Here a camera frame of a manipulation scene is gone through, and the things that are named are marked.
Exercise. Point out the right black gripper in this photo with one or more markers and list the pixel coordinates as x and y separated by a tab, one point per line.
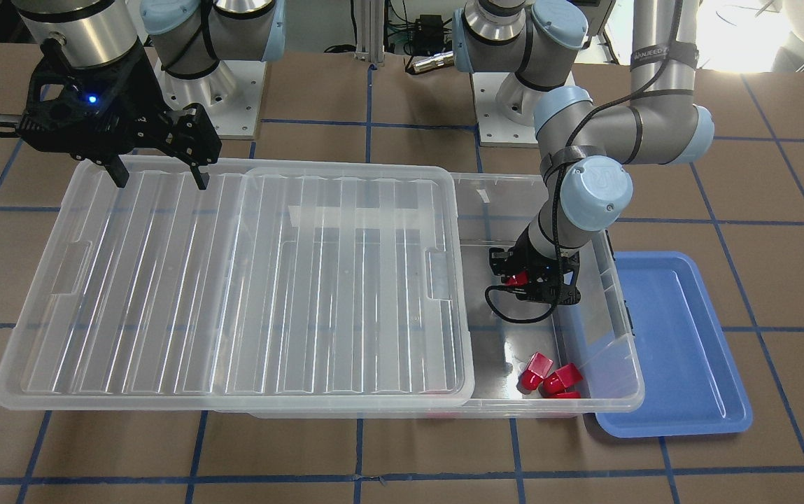
137	105

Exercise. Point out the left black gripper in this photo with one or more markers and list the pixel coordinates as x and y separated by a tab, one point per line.
536	260

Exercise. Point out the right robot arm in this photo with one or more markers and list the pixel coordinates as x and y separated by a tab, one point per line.
190	37

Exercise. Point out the aluminium frame post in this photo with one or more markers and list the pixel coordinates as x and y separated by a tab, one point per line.
370	17

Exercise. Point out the blue plastic tray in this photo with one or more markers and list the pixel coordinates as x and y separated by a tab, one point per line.
646	333

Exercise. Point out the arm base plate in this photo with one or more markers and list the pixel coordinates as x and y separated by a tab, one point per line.
232	96
504	109

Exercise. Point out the clear plastic box lid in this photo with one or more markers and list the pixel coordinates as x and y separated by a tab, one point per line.
283	288

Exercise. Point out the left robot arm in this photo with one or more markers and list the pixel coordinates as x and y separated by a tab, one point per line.
585	147

